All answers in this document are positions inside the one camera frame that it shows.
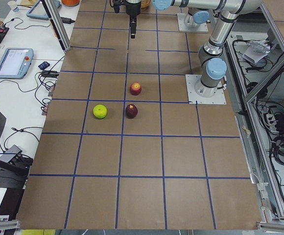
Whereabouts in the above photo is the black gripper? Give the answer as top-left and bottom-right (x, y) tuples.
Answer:
(124, 0), (141, 39)

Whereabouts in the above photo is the red yellow apple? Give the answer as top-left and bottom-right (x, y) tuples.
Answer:
(129, 82), (142, 95)

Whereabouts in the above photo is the dark red apple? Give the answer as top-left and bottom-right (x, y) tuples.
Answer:
(125, 104), (138, 118)

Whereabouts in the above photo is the green apple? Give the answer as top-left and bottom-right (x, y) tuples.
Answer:
(93, 104), (107, 119)

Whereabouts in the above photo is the orange round object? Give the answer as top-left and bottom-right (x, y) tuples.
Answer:
(61, 0), (80, 7)

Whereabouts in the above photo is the black power adapter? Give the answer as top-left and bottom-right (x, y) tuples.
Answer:
(61, 17), (75, 24)

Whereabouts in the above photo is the dark blue pouch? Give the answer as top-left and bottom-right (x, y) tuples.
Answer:
(38, 61), (50, 70)

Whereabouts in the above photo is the white paper cup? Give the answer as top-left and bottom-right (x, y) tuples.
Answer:
(7, 0), (19, 12)

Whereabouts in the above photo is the teach pendant tablet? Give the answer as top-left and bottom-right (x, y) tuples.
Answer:
(0, 47), (34, 79)

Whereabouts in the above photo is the crumpled white paper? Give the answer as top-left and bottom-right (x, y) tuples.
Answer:
(242, 39), (271, 64)

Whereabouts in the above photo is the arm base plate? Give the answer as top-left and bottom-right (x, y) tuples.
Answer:
(186, 74), (227, 105)
(177, 11), (210, 33)

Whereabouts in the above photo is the aluminium frame post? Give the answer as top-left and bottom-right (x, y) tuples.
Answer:
(41, 0), (71, 51)

